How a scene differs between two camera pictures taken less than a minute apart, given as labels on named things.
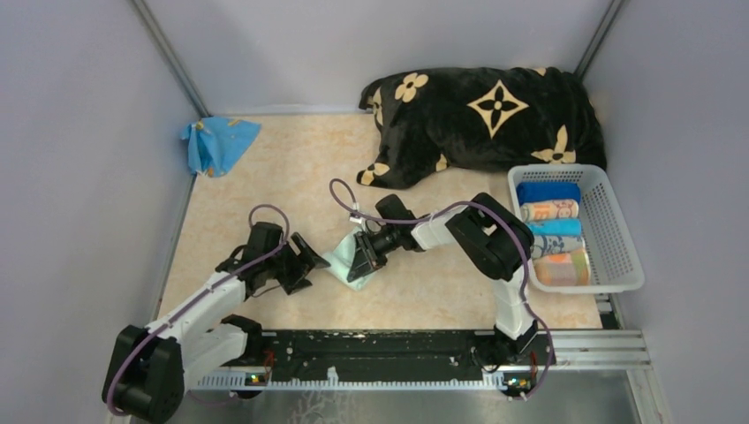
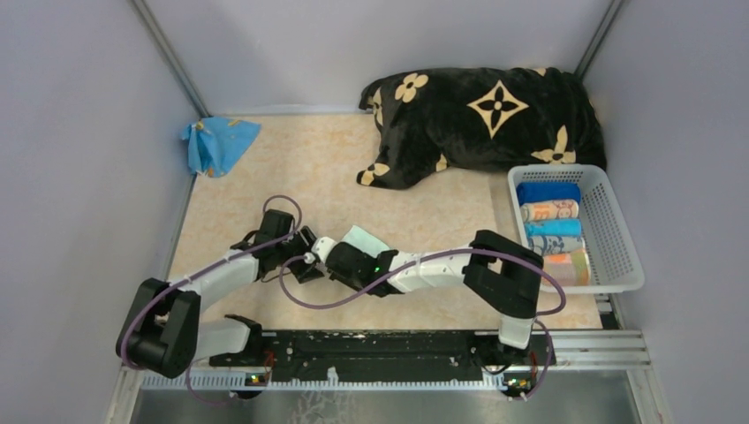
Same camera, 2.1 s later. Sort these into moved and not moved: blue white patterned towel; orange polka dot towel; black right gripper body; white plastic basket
Moved: black right gripper body
Not moved: blue white patterned towel; white plastic basket; orange polka dot towel
